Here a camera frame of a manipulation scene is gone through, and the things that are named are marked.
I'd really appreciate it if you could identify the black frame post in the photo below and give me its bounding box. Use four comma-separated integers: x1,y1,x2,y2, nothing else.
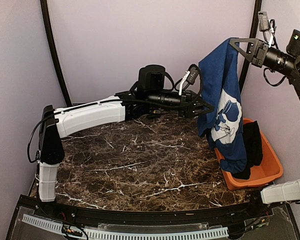
237,0,263,96
40,0,73,107

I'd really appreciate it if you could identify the black brooch box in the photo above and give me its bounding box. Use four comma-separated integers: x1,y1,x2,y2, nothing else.
146,113,162,119

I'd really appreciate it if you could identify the left black frame post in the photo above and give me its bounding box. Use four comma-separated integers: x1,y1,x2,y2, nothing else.
40,0,73,107

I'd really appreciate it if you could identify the black garment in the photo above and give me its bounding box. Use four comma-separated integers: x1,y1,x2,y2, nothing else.
231,121,263,180

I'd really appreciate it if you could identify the orange plastic basket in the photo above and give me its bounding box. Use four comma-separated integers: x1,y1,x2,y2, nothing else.
222,118,284,191

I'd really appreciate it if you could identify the right black frame post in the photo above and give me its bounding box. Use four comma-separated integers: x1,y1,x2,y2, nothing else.
237,0,263,96

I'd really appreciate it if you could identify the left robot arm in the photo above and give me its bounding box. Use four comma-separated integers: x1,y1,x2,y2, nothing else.
29,64,215,218

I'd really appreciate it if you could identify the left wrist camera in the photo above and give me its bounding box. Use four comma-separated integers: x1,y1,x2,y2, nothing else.
178,64,199,96

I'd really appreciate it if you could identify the blue printed t-shirt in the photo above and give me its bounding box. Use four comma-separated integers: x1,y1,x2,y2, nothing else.
197,39,247,174

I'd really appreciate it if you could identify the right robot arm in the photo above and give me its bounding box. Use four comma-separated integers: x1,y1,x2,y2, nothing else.
229,29,300,217

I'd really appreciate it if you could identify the white slotted cable duct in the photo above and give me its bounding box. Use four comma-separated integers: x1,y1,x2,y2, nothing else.
21,214,229,240

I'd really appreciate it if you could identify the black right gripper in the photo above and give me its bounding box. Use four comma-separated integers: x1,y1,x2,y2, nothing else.
229,36,300,76

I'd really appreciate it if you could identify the black front rail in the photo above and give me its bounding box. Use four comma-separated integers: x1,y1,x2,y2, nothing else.
17,195,269,226

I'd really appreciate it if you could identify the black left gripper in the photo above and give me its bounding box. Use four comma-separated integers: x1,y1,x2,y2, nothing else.
149,89,216,119

